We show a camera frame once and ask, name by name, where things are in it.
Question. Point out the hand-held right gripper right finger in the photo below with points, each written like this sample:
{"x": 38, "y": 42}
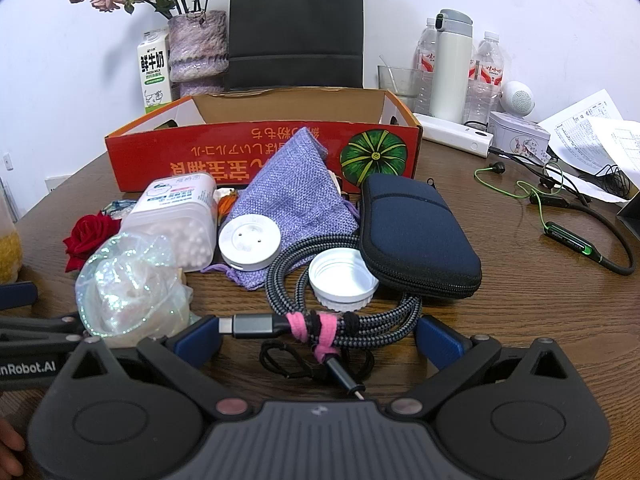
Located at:
{"x": 440, "y": 342}

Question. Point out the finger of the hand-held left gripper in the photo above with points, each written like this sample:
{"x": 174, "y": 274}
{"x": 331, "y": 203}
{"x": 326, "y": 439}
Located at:
{"x": 40, "y": 329}
{"x": 17, "y": 296}

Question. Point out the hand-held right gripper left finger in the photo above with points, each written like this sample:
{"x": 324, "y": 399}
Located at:
{"x": 200, "y": 340}

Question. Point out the iridescent plastic wrap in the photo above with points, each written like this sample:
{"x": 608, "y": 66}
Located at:
{"x": 130, "y": 290}

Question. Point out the red artificial rose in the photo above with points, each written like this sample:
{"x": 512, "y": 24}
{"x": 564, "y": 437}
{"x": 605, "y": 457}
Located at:
{"x": 87, "y": 235}

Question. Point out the white round charger puck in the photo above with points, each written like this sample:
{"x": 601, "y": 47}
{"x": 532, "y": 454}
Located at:
{"x": 247, "y": 242}

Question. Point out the white jar lid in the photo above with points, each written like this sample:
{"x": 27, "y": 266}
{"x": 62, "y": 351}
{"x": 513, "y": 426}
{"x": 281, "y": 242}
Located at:
{"x": 345, "y": 290}

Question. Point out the white packet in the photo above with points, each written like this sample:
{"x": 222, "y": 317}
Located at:
{"x": 170, "y": 220}

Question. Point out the red cardboard box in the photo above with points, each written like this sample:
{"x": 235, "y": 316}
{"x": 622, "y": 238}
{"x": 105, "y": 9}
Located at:
{"x": 200, "y": 160}

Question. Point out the wooden desktop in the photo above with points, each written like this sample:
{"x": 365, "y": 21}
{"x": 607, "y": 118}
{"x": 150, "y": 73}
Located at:
{"x": 525, "y": 310}

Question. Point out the person's left hand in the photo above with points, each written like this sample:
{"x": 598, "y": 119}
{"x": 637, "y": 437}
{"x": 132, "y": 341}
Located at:
{"x": 10, "y": 440}

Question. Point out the jar with yellow contents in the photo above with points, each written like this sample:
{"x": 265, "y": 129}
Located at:
{"x": 7, "y": 250}

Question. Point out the navy zip pouch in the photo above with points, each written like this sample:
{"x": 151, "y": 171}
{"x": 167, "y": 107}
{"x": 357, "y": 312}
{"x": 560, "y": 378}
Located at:
{"x": 410, "y": 230}

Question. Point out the blue white candy wrapper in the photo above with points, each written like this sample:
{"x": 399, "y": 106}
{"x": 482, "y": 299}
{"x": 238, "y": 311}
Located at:
{"x": 120, "y": 206}

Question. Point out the small orange object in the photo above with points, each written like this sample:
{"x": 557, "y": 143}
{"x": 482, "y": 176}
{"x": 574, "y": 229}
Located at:
{"x": 227, "y": 205}

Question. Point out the green black neckband earphones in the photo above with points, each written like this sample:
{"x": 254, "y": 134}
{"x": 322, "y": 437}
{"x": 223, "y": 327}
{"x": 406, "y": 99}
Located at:
{"x": 570, "y": 245}

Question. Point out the purple fabric pouch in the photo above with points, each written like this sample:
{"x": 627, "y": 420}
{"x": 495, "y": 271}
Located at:
{"x": 290, "y": 180}

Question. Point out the white power strip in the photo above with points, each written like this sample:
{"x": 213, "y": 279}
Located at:
{"x": 450, "y": 135}

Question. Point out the pale printed tin box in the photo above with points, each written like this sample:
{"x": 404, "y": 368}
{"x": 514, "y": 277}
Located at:
{"x": 520, "y": 137}

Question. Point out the white round speaker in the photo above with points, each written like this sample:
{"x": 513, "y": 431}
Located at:
{"x": 517, "y": 97}

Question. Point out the green white milk carton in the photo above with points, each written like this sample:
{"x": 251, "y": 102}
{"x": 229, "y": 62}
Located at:
{"x": 154, "y": 75}

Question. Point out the printed paper sheet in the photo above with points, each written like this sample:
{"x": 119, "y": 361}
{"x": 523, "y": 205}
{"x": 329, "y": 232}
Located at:
{"x": 585, "y": 110}
{"x": 615, "y": 150}

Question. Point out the clear glass cup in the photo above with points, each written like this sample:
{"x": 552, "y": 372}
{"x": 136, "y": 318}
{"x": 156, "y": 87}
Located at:
{"x": 400, "y": 82}

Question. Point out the white thermos flask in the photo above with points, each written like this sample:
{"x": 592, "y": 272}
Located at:
{"x": 450, "y": 75}

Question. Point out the clear plastic water bottle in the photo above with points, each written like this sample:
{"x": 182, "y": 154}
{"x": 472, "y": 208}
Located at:
{"x": 487, "y": 75}
{"x": 425, "y": 60}

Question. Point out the purple textured vase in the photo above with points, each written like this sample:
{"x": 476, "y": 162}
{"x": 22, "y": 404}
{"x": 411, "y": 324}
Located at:
{"x": 197, "y": 45}

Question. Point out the black paper bag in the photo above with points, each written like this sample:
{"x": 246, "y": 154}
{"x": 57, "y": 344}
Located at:
{"x": 295, "y": 25}

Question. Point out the white wall socket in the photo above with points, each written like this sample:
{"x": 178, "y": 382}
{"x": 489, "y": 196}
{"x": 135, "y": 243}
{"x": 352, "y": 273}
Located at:
{"x": 6, "y": 161}
{"x": 57, "y": 183}

